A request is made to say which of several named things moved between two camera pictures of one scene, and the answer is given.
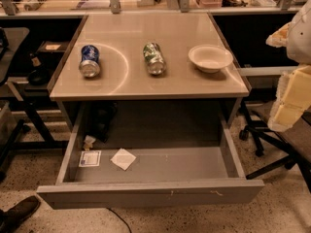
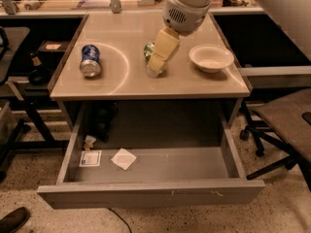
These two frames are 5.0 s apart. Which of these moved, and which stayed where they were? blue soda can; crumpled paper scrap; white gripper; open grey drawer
Moved: white gripper
Stayed: crumpled paper scrap; blue soda can; open grey drawer
